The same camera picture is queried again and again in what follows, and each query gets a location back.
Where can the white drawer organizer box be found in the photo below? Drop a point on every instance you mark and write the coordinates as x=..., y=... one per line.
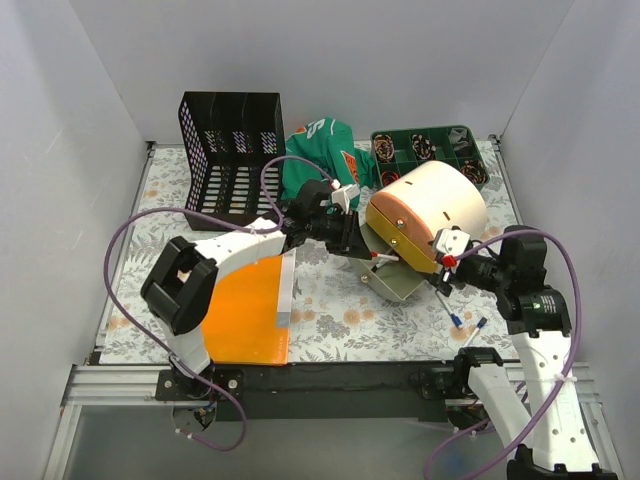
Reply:
x=403, y=218

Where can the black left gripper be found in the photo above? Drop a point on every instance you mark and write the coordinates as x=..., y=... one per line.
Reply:
x=347, y=231

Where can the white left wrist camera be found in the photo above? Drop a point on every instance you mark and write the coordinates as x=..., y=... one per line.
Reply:
x=343, y=195

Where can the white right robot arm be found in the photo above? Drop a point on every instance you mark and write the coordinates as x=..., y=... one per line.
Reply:
x=537, y=294

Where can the white-spotted black rolled tie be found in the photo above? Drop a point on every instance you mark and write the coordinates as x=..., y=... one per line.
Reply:
x=423, y=147

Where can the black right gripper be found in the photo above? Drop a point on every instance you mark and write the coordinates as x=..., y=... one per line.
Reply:
x=449, y=273

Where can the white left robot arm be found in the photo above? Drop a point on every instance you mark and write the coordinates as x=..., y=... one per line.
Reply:
x=180, y=285

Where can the green sweatshirt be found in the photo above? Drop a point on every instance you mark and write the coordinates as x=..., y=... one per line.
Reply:
x=329, y=144

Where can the orange notebook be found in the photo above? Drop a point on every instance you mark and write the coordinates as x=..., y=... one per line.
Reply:
x=249, y=317

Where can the black mesh file holder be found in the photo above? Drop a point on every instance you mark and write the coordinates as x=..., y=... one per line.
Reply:
x=228, y=139

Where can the pink black rolled tie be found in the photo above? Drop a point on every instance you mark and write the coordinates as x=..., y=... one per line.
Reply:
x=384, y=148

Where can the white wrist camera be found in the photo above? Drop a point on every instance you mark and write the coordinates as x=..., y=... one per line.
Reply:
x=448, y=244
x=343, y=195

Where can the grey folded sock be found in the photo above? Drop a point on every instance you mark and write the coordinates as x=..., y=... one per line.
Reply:
x=461, y=141

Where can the blue-capped marker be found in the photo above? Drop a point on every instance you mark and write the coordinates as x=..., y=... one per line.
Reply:
x=444, y=302
x=477, y=329

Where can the orange black rolled tie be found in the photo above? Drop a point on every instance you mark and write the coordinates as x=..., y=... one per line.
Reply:
x=389, y=177

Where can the red-capped marker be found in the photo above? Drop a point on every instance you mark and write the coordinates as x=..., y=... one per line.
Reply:
x=386, y=257

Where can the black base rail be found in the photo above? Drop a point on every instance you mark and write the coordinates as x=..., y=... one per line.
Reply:
x=345, y=390

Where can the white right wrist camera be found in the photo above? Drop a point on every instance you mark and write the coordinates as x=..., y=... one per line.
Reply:
x=448, y=244

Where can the green compartment organizer tray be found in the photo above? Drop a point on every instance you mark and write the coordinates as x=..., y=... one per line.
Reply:
x=398, y=152

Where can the brown black rolled tie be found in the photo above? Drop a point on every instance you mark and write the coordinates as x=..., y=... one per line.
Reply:
x=473, y=169

